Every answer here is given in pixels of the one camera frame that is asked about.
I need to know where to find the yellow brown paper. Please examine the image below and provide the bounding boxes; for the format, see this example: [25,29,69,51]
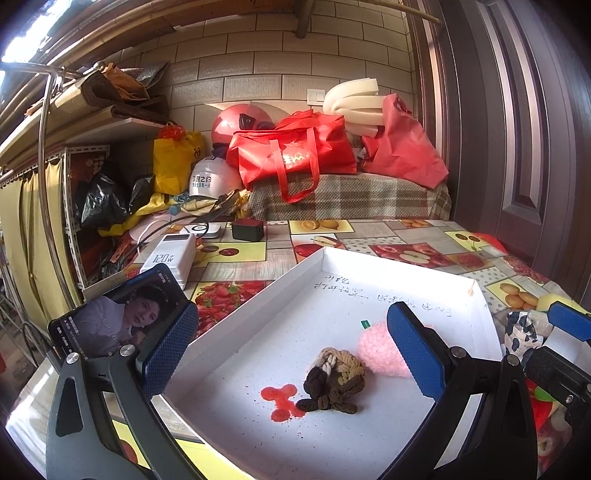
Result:
[102,62,151,100]

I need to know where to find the brown knotted rope toy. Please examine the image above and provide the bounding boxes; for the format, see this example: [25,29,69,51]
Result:
[295,346,368,415]

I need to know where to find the brown folded mat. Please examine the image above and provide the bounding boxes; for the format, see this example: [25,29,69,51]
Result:
[82,71,171,123]

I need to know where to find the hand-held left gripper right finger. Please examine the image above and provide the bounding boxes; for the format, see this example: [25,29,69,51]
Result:
[387,301,543,480]

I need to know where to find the red tote bag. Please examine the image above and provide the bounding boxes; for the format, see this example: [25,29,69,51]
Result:
[225,110,358,204]

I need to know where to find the small black box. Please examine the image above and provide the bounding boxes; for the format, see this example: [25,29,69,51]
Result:
[231,219,265,241]

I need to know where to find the grey metal shelf rack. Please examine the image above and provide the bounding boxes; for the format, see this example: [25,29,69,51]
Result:
[58,117,167,291]

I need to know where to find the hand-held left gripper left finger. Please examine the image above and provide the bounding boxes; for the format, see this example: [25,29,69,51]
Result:
[46,299,200,480]

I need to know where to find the large black plastic bag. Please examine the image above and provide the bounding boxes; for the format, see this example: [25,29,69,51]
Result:
[81,173,130,227]

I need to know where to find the cow print cloth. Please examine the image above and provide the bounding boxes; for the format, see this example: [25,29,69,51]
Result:
[501,310,555,365]

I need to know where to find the white cable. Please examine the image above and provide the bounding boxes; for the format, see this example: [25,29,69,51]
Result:
[134,220,195,254]

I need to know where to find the red plastic bag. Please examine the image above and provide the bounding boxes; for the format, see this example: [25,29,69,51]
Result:
[362,93,450,189]

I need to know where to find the fruit print tablecloth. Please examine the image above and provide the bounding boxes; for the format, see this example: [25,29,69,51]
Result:
[99,218,591,480]

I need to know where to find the bamboo pole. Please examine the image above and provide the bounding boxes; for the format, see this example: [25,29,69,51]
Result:
[318,0,443,25]

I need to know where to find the wooden post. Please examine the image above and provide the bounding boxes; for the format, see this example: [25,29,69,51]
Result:
[294,0,315,38]

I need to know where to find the plaid cloth covered bench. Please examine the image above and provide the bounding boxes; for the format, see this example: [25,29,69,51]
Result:
[247,171,452,222]

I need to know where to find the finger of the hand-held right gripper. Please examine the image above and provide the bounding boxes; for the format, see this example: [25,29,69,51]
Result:
[546,300,591,344]
[526,346,591,416]

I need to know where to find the white round charger pad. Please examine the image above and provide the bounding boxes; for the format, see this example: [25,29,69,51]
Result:
[178,223,221,240]

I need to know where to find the brown panel door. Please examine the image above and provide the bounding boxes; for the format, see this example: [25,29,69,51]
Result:
[406,0,591,315]

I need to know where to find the red helmet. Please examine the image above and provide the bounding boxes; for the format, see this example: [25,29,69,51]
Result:
[211,104,278,153]

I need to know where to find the yellow curtain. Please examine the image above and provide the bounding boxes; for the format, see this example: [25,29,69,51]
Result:
[0,159,77,324]

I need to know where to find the white helmet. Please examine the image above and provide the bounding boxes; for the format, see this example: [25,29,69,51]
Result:
[188,157,245,204]

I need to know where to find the white power bank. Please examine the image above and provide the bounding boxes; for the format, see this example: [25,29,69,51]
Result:
[139,233,198,289]

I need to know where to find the white cardboard box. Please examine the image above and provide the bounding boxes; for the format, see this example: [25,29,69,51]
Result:
[161,246,505,480]

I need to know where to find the white foam pads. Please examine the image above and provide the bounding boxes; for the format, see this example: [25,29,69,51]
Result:
[322,78,393,138]

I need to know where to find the black smartphone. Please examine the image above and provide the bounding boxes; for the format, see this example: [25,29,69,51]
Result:
[47,264,190,370]

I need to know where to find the shelf with yellow curtain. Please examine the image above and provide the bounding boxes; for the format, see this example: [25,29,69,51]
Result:
[0,65,88,296]

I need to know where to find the pink fluffy ball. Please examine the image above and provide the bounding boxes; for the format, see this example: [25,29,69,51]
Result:
[359,320,437,379]

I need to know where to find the yellow cloth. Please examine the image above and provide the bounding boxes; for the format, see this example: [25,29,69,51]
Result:
[99,191,185,236]

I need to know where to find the grey foil bag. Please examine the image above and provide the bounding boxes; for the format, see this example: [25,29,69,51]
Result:
[134,60,171,90]

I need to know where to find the yellow shopping bag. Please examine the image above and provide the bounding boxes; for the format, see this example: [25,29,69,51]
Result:
[152,131,206,195]

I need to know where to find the small black plastic bag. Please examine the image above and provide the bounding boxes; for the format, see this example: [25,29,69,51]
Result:
[128,174,155,213]

